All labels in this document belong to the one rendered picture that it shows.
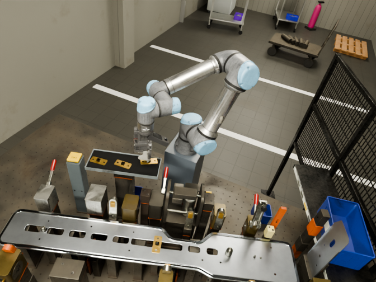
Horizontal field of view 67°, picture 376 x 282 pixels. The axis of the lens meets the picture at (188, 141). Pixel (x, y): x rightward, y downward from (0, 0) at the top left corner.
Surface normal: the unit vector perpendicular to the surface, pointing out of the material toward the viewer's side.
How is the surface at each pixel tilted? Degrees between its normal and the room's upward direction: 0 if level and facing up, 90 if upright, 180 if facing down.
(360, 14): 90
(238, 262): 0
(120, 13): 90
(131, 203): 0
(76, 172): 90
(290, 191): 0
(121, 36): 90
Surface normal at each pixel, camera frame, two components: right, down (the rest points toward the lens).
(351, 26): -0.38, 0.58
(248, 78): 0.50, 0.53
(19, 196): 0.12, -0.74
